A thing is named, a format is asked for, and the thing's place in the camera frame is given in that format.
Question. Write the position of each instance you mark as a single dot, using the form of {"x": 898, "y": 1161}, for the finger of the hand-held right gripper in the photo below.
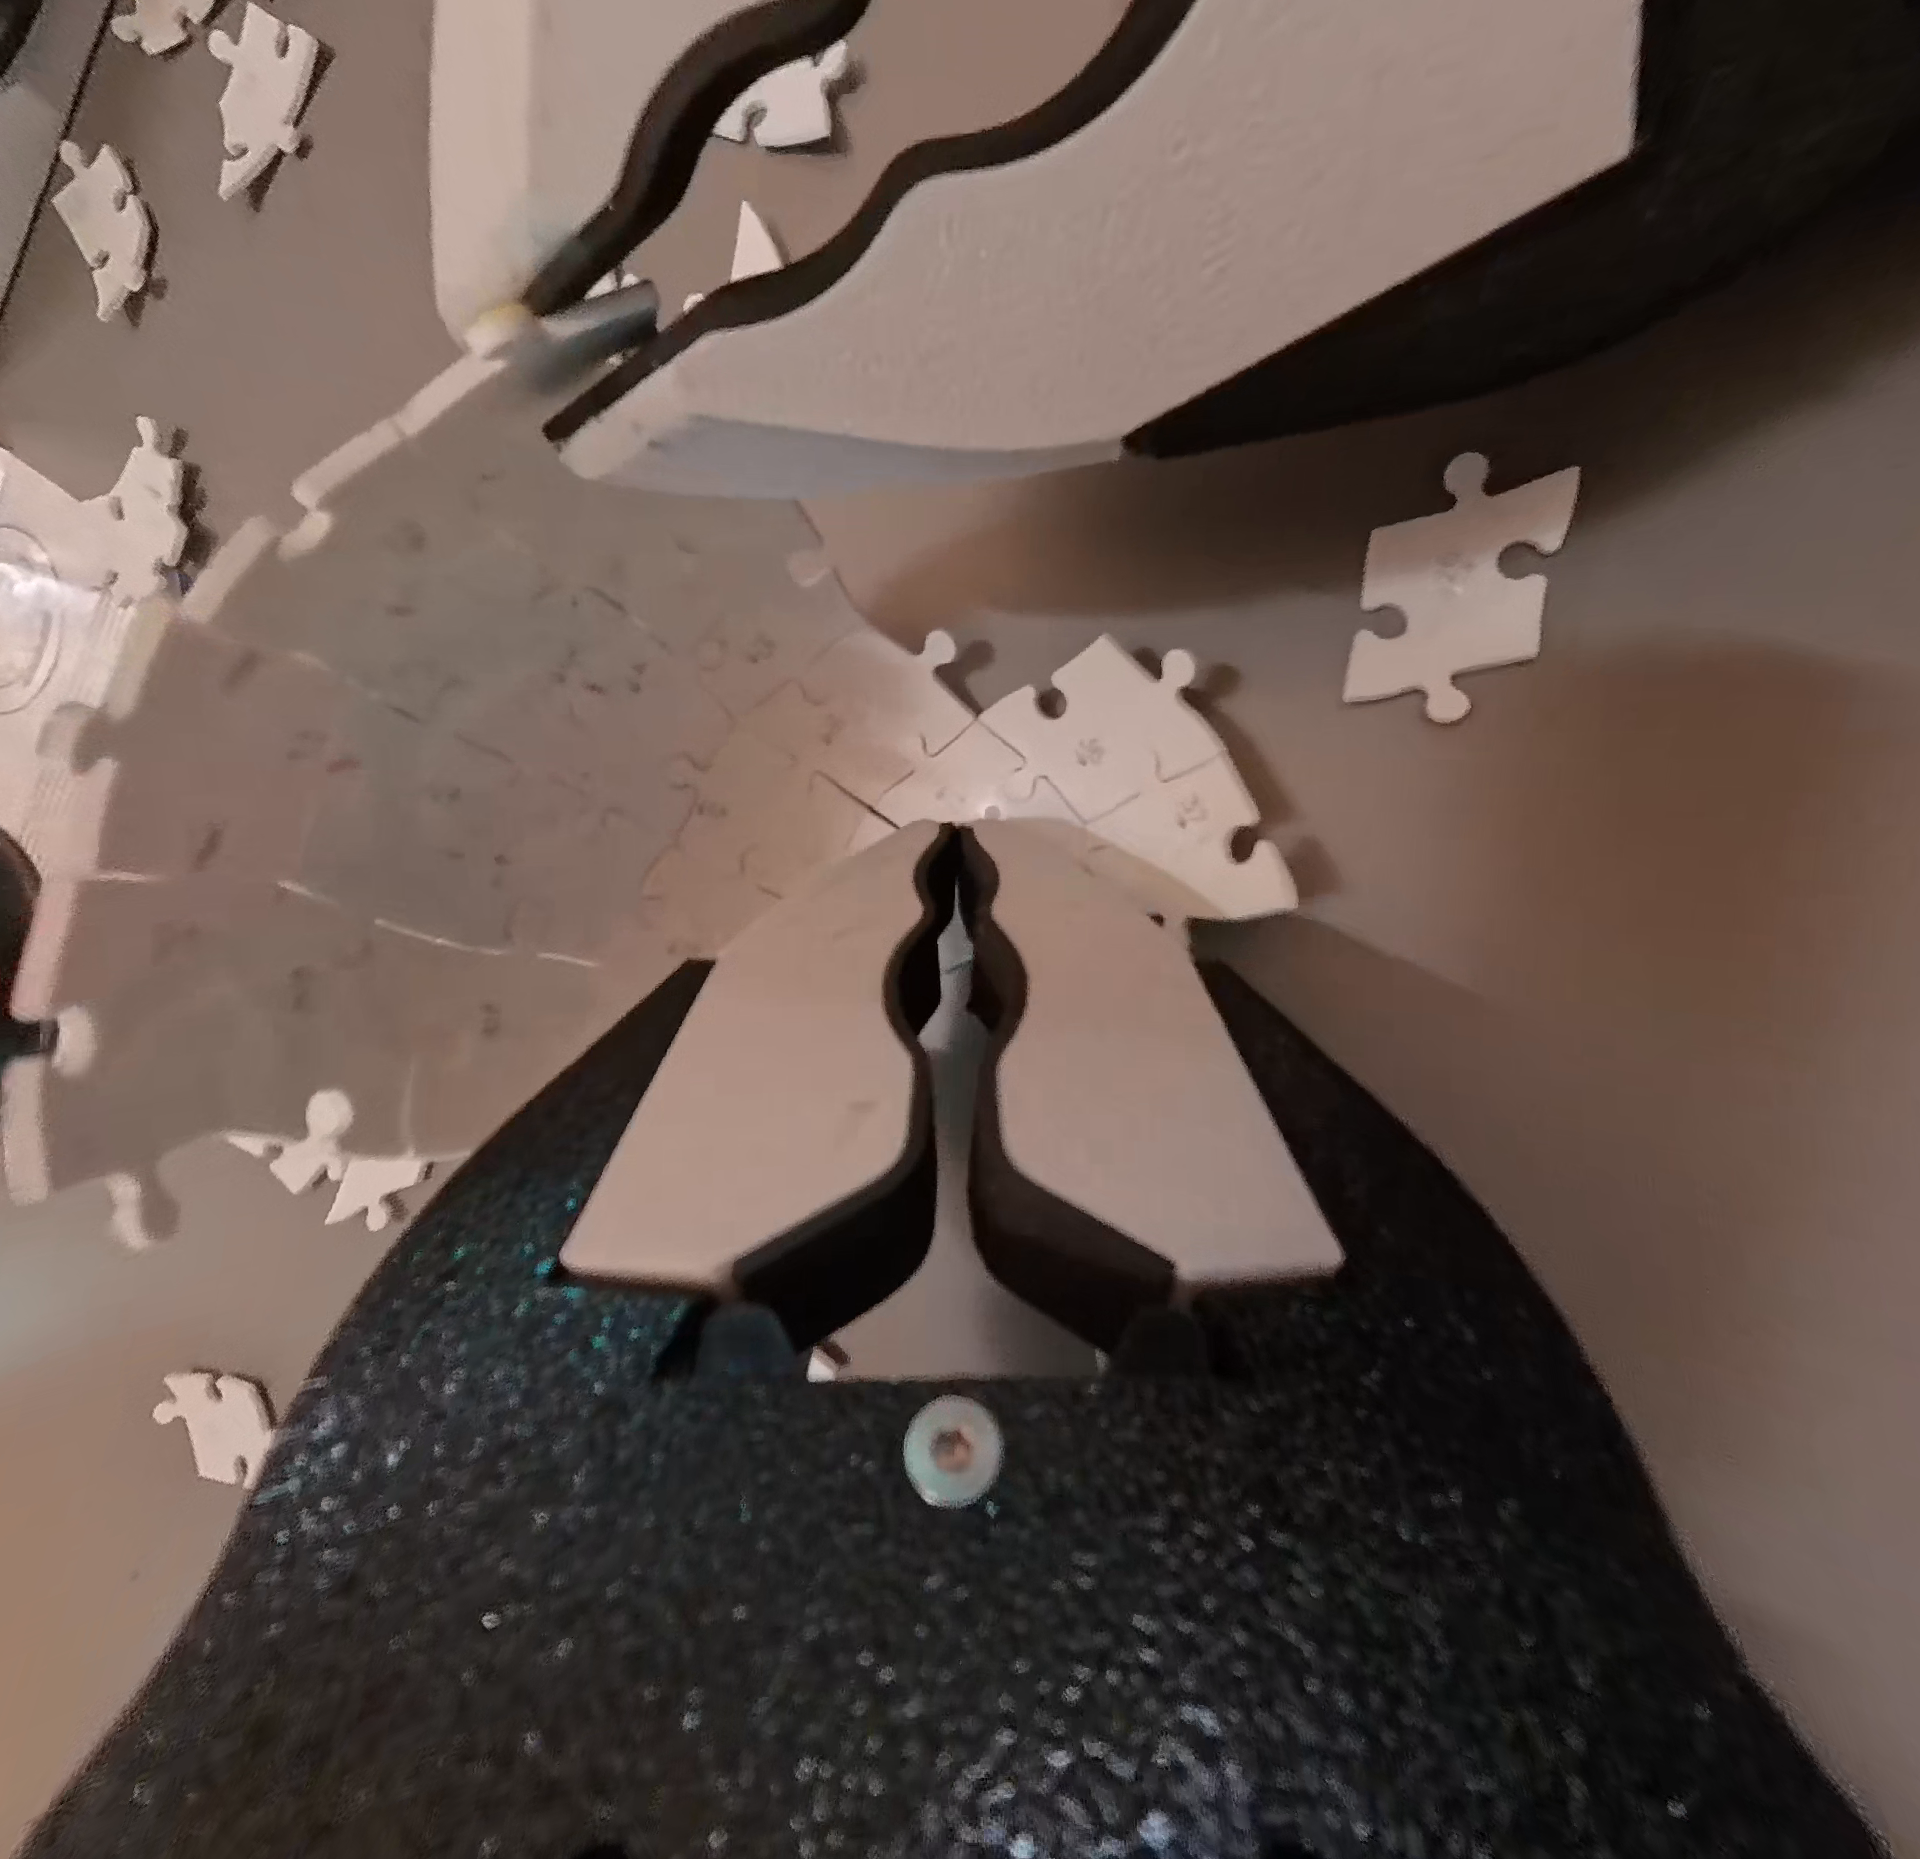
{"x": 1199, "y": 240}
{"x": 541, "y": 89}

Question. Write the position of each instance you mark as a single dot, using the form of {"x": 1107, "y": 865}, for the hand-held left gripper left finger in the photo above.
{"x": 751, "y": 1110}

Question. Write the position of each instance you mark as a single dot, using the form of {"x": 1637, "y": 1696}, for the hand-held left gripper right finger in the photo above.
{"x": 1156, "y": 1110}

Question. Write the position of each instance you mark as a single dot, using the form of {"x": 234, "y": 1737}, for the large white puzzle ball shell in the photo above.
{"x": 449, "y": 781}

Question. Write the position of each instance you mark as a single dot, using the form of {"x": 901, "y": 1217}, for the scattered white puzzle pieces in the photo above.
{"x": 263, "y": 89}

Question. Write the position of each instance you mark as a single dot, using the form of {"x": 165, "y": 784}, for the single white puzzle piece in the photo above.
{"x": 1462, "y": 586}

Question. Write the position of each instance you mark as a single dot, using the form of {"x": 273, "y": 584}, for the clear plastic parts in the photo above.
{"x": 38, "y": 615}

